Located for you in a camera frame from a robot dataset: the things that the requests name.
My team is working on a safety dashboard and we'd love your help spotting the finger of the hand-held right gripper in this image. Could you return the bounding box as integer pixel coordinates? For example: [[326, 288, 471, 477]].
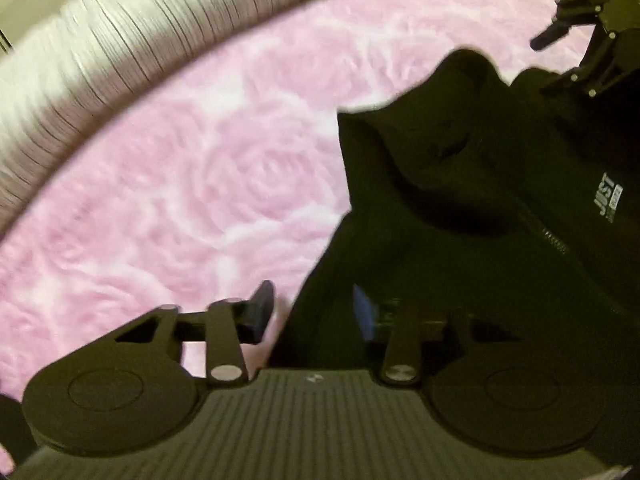
[[530, 0, 617, 52], [541, 27, 640, 102]]

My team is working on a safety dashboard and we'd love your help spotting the black zip jacket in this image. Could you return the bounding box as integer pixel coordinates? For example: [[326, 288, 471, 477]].
[[267, 49, 640, 466]]

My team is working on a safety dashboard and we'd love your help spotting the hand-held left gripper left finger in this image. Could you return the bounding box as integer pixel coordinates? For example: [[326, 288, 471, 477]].
[[114, 281, 276, 387]]

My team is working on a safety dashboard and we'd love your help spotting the pink rose print blanket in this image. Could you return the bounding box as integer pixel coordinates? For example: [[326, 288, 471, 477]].
[[0, 0, 601, 401]]

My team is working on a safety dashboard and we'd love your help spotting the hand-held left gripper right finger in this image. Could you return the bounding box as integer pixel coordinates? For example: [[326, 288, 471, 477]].
[[352, 284, 521, 387]]

